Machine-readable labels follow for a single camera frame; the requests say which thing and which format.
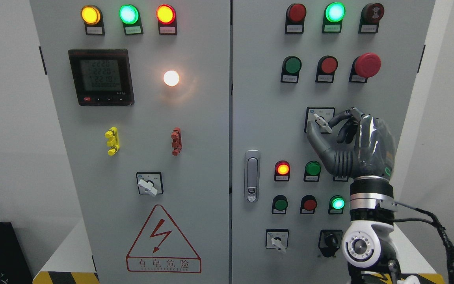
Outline gray robotic right hand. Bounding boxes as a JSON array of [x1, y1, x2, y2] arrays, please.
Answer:
[[306, 107, 396, 180]]

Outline gray rotary switch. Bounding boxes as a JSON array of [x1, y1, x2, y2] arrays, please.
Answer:
[[304, 106, 335, 133], [265, 229, 289, 254]]

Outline green indicator light middle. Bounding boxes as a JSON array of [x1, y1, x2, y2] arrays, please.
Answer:
[[304, 161, 322, 182]]

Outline lit green push button lower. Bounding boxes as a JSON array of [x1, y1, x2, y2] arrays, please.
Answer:
[[328, 195, 346, 215]]

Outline red push button lower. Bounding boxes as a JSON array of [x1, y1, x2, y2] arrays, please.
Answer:
[[300, 195, 318, 214]]

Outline red push button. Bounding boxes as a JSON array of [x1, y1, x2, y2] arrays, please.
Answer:
[[315, 55, 338, 83], [300, 195, 318, 214]]

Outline red emergency stop button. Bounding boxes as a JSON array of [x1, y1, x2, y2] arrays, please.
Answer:
[[348, 52, 381, 83]]

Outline lit red indicator light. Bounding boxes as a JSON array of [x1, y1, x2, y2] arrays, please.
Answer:
[[274, 160, 290, 181]]

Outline red push button upper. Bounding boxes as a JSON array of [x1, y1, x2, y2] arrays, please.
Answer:
[[315, 55, 338, 83]]

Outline green push button upper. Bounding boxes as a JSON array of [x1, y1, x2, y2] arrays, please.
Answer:
[[280, 56, 301, 83]]

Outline dark red buzzer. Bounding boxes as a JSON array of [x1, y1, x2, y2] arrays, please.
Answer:
[[358, 2, 385, 34]]

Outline green indicator light top right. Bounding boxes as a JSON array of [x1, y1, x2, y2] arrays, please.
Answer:
[[321, 2, 346, 34]]

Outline red indicator light top right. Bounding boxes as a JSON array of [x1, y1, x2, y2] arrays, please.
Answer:
[[285, 3, 307, 34]]

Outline gray electrical cabinet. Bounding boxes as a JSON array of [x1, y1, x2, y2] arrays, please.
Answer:
[[30, 0, 435, 284]]

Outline red terminal clip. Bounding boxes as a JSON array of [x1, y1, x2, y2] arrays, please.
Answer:
[[171, 127, 182, 156]]

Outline white glowing lamp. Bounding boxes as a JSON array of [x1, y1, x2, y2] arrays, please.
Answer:
[[163, 70, 180, 87]]

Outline red electric hazard sign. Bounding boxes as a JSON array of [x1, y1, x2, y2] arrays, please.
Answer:
[[126, 204, 202, 273]]

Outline red-orange indicator light left door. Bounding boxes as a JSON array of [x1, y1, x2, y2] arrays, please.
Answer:
[[156, 4, 178, 35]]

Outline yellow terminal clip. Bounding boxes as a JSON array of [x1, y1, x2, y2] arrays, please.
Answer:
[[104, 127, 120, 156]]

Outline green indicator light left door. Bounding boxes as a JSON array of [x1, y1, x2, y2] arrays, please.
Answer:
[[119, 5, 143, 35]]

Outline digital power meter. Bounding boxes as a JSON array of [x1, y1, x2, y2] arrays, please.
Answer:
[[68, 49, 134, 106]]

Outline yellow indicator light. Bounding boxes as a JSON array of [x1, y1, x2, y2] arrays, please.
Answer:
[[81, 5, 105, 36]]

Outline black key selector switch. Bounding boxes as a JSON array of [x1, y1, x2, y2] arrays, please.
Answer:
[[318, 230, 343, 258]]

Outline silver door latch handle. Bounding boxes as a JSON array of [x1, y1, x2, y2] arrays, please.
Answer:
[[244, 149, 260, 202]]

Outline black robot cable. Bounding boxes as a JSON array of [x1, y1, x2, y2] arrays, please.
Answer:
[[393, 201, 454, 284]]

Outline gray rotary switch left door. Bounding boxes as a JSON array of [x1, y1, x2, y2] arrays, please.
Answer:
[[136, 172, 164, 196]]

